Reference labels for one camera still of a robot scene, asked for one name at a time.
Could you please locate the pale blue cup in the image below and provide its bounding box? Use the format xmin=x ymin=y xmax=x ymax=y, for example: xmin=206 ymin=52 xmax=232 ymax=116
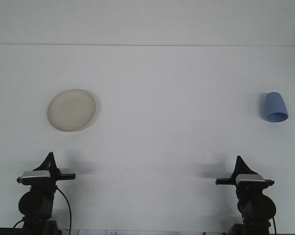
xmin=262 ymin=92 xmax=289 ymax=122

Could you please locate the pale round plate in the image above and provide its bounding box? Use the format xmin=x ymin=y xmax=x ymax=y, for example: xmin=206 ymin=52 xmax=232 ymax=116
xmin=47 ymin=88 xmax=98 ymax=132

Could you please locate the black base plate edge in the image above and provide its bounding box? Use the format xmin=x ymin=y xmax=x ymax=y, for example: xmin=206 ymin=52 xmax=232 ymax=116
xmin=0 ymin=227 xmax=23 ymax=235

